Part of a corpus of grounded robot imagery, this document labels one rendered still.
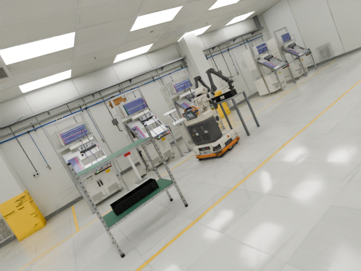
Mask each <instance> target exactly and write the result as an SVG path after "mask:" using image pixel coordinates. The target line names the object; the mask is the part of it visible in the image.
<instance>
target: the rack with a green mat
mask: <svg viewBox="0 0 361 271"><path fill-rule="evenodd" d="M144 127H145V129H146V131H147V133H148V135H149V137H147V138H143V139H141V138H140V136H139V134H138V132H137V130H136V129H134V130H133V131H134V132H135V134H136V136H137V138H138V141H136V142H134V143H132V144H130V145H128V146H126V147H125V148H123V149H121V150H119V151H117V152H115V153H113V154H112V155H110V156H108V157H106V158H104V159H102V160H100V161H98V162H97V163H95V164H93V165H91V166H90V167H88V168H86V169H84V170H82V171H80V172H78V173H76V171H75V170H74V168H73V166H72V164H71V163H70V162H69V163H67V165H68V167H69V168H70V170H71V172H72V174H73V175H74V177H75V179H76V181H77V182H78V184H79V185H80V187H81V189H82V190H83V192H84V194H85V196H86V197H87V199H88V201H89V203H90V204H91V206H92V208H93V209H94V211H95V213H96V215H97V216H98V218H99V220H100V221H101V223H102V225H103V227H104V228H105V230H106V232H107V234H108V235H109V237H110V238H111V240H112V243H113V244H114V245H115V246H116V248H117V250H118V252H119V253H120V256H121V258H123V257H124V256H125V254H124V253H123V252H122V250H121V248H120V247H119V245H118V243H117V242H116V240H115V238H114V236H113V235H112V233H111V231H110V230H111V229H112V228H114V227H115V226H117V225H118V224H119V223H121V222H122V221H123V220H125V219H126V218H128V217H129V216H131V215H132V214H133V213H135V212H136V211H138V210H139V209H141V208H142V207H143V206H145V205H146V204H148V203H149V202H150V201H152V200H153V199H155V198H156V197H157V196H159V195H160V194H162V193H163V192H166V193H167V195H168V197H169V199H170V201H173V199H172V197H171V195H170V193H169V192H168V189H169V188H170V187H172V186H173V185H174V186H175V187H176V189H177V191H178V193H179V195H180V197H181V199H182V201H183V203H184V205H185V207H188V204H187V202H186V200H185V198H184V196H183V194H182V192H181V190H180V188H179V187H178V185H177V183H176V181H175V179H174V177H173V175H172V173H171V171H170V169H169V167H168V165H167V163H166V161H165V159H164V157H163V155H162V153H161V151H160V149H159V148H158V146H157V144H156V142H155V140H154V138H153V136H152V134H151V132H150V130H149V128H148V126H147V124H146V125H144ZM150 140H151V141H152V143H153V145H154V147H155V149H156V151H157V153H158V154H159V156H160V158H161V160H162V162H163V164H164V166H165V168H166V170H167V172H168V174H169V176H170V178H171V180H167V179H162V178H161V176H160V174H159V172H158V170H157V169H156V167H155V165H154V163H153V161H152V159H151V157H150V155H149V153H148V151H147V149H146V147H145V146H144V143H146V142H148V141H150ZM139 146H142V148H143V150H144V152H145V153H146V155H147V157H148V159H149V161H150V163H151V165H152V167H153V169H154V171H155V173H156V174H157V176H158V178H159V180H157V181H156V182H157V184H158V186H159V188H158V189H156V190H155V191H153V192H152V193H151V194H149V195H148V196H146V197H145V198H143V199H142V200H140V201H139V202H137V203H136V204H134V205H133V206H132V207H130V208H129V209H127V210H126V211H124V212H123V213H121V214H120V215H118V216H117V215H116V214H115V213H114V211H113V210H112V211H111V212H109V213H108V214H106V215H105V216H103V217H102V216H101V214H100V212H99V211H98V209H97V207H96V206H95V204H94V202H93V200H92V199H91V197H90V195H89V193H88V192H87V190H86V188H85V186H84V185H83V183H82V181H81V180H80V179H81V178H83V177H85V176H87V175H88V174H90V173H92V172H94V171H95V170H97V169H99V168H101V167H102V166H104V165H106V164H108V163H110V162H112V161H113V160H115V159H117V158H119V157H121V156H122V155H124V154H126V153H128V152H130V151H131V150H133V149H135V148H137V147H139Z"/></svg>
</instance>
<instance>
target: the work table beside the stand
mask: <svg viewBox="0 0 361 271"><path fill-rule="evenodd" d="M242 93H243V95H244V97H245V99H246V102H247V104H248V107H249V109H250V111H251V114H252V116H253V118H254V120H255V123H256V125H257V127H260V125H259V122H258V120H257V118H256V116H255V113H254V111H253V109H252V107H251V104H250V102H249V100H248V97H247V95H246V92H245V91H241V92H238V93H237V94H236V95H235V96H233V97H230V98H228V99H225V100H223V101H221V102H218V103H217V105H218V104H219V105H220V107H221V110H222V112H223V114H224V116H225V118H226V120H227V123H228V125H229V127H230V129H231V130H232V129H233V127H232V125H231V123H230V121H229V119H228V117H227V114H226V112H225V110H224V108H223V106H222V103H223V102H226V101H229V100H232V102H233V104H234V107H235V109H236V112H237V114H238V116H239V118H240V120H241V123H242V125H243V127H244V129H245V131H246V134H247V136H250V133H249V131H248V129H247V126H246V124H245V122H244V120H243V118H242V115H241V113H240V111H239V109H238V106H237V104H236V102H235V99H234V98H235V97H237V96H238V95H240V94H242Z"/></svg>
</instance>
